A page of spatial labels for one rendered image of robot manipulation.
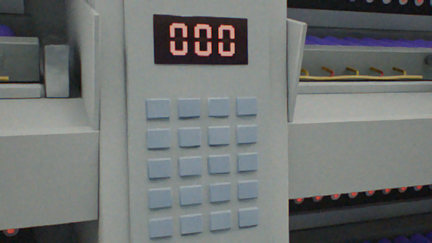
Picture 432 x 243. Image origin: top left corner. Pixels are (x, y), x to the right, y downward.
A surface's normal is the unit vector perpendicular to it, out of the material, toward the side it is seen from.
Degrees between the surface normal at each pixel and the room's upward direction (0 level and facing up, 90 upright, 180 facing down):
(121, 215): 90
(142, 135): 90
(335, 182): 107
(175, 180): 90
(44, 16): 90
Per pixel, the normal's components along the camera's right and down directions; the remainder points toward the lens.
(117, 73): 0.36, 0.04
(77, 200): 0.35, 0.32
